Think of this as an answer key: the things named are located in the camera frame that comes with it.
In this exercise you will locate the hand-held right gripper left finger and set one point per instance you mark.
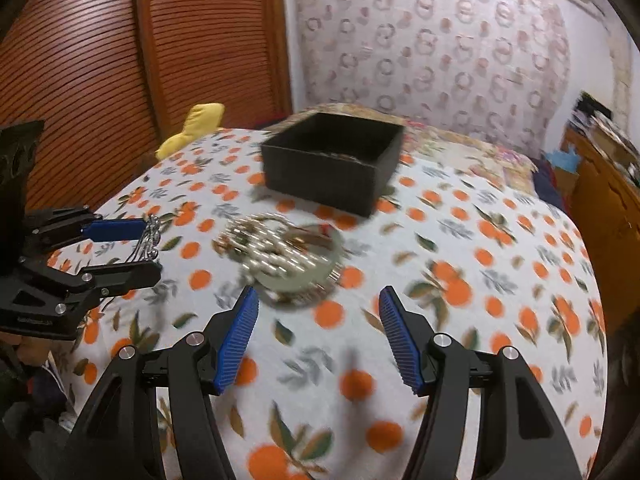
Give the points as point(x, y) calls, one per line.
point(237, 340)

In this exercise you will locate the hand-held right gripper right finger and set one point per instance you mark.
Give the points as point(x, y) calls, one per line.
point(400, 340)

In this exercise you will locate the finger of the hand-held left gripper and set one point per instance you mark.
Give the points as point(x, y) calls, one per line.
point(125, 277)
point(112, 229)

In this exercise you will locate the pile of mixed jewelry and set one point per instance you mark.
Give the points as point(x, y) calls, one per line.
point(280, 260)

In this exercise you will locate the black square box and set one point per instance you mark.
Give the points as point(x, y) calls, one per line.
point(320, 175)

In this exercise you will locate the orange fruit print cloth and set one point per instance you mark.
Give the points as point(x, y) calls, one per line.
point(350, 435)

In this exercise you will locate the yellow plush toy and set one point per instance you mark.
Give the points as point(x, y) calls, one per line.
point(200, 120)

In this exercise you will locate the wooden slatted wardrobe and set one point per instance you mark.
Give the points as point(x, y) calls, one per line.
point(100, 60)

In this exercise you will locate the floral bedspread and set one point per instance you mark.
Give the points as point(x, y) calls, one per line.
point(450, 145)

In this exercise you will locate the dark blue quilt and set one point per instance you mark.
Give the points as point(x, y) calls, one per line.
point(547, 185)

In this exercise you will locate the blue gift bag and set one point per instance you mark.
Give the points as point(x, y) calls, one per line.
point(562, 160)

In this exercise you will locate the wooden side cabinet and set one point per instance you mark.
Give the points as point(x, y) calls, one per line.
point(600, 200)

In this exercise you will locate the cardboard box with cloth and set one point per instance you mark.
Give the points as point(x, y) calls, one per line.
point(617, 145)

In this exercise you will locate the stack of folded clothes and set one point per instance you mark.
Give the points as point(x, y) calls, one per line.
point(590, 110)

